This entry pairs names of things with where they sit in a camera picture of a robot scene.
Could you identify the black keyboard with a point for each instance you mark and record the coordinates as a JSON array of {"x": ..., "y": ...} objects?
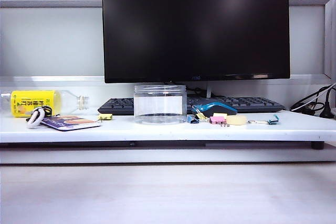
[{"x": 249, "y": 103}]

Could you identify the beige tape roll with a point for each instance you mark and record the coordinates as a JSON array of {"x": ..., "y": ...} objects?
[{"x": 236, "y": 119}]

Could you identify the black computer monitor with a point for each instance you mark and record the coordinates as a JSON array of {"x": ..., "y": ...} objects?
[{"x": 197, "y": 24}]

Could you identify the white lower base panel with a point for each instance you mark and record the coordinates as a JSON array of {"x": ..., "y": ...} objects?
[{"x": 157, "y": 155}]

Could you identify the pink binder clip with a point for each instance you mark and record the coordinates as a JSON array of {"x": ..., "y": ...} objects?
[{"x": 217, "y": 119}]

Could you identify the black power plug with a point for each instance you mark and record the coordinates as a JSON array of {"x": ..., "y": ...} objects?
[{"x": 328, "y": 111}]

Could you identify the black riser foot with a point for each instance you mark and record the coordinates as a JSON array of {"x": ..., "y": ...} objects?
[{"x": 317, "y": 145}]

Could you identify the purple orange card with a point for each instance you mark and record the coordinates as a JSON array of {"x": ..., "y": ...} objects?
[{"x": 71, "y": 123}]

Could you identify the blue black computer mouse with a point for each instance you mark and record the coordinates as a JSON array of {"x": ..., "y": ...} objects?
[{"x": 218, "y": 108}]

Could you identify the white desk riser board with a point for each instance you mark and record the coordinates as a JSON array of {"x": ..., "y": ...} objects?
[{"x": 157, "y": 132}]

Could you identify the blue binder clip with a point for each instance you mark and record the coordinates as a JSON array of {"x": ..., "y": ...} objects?
[{"x": 193, "y": 119}]

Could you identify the silver monitor stand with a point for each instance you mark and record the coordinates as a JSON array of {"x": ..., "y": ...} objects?
[{"x": 209, "y": 89}]

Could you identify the yellow binder clip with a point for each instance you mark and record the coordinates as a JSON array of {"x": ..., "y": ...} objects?
[
  {"x": 105, "y": 116},
  {"x": 220, "y": 114},
  {"x": 201, "y": 115}
]

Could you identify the round transparent plastic jar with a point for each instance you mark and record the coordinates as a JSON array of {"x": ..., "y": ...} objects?
[{"x": 160, "y": 103}]

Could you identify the teal binder clip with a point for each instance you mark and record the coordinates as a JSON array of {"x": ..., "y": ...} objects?
[{"x": 274, "y": 120}]

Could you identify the clear bottle yellow label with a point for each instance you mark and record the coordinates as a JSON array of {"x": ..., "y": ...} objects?
[{"x": 36, "y": 103}]

